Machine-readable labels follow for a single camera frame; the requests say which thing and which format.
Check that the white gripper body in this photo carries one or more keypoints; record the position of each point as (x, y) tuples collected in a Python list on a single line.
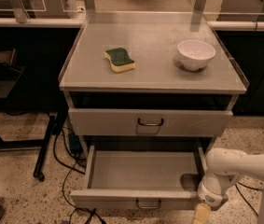
[(210, 196)]

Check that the yellow taped gripper finger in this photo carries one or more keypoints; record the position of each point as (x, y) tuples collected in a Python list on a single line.
[(201, 214)]

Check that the grey drawer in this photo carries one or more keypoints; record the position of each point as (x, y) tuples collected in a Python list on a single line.
[(142, 180), (132, 122)]

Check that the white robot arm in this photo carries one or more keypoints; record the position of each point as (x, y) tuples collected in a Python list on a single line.
[(225, 167)]

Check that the grey drawer cabinet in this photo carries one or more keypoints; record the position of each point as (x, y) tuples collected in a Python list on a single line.
[(158, 82)]

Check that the grey top drawer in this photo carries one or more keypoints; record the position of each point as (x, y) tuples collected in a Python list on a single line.
[(132, 122)]

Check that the white bowl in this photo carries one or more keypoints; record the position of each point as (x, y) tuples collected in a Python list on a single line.
[(195, 54)]

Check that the green yellow sponge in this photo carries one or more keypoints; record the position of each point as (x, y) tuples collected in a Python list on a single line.
[(119, 59)]

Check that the black metal stand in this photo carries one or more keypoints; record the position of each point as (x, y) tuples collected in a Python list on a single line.
[(10, 75)]

